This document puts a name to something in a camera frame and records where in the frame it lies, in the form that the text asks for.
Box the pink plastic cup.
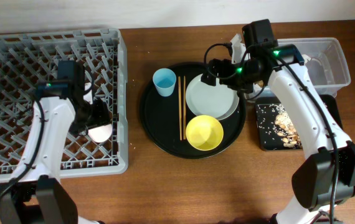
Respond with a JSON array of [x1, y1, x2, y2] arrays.
[[88, 124, 113, 143]]

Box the food scraps rice and peanuts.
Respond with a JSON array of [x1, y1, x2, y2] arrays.
[[258, 103, 303, 149]]

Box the yellow bowl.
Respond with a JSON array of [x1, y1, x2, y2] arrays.
[[186, 115, 224, 151]]

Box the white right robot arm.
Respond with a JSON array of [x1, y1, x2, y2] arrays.
[[204, 19, 355, 223]]

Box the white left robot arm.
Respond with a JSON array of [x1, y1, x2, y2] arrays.
[[0, 60, 113, 223]]

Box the grey dishwasher rack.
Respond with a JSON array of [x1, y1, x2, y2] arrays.
[[0, 28, 128, 182]]

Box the pale green plate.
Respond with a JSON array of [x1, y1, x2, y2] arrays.
[[186, 74, 239, 120]]

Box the left wooden chopstick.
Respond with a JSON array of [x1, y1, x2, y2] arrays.
[[177, 77, 183, 141]]

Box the wooden chopstick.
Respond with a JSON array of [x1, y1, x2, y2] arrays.
[[177, 77, 183, 141], [183, 76, 186, 139]]

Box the black rectangular tray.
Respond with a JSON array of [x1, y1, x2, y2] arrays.
[[255, 95, 343, 152]]

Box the round black tray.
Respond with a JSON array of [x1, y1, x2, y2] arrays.
[[140, 62, 247, 160]]

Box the right wooden chopstick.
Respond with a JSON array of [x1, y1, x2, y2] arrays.
[[183, 76, 186, 139]]

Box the blue plastic cup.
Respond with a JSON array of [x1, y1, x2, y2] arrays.
[[153, 68, 177, 97]]

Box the clear plastic bin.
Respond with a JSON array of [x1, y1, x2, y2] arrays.
[[278, 37, 351, 97]]

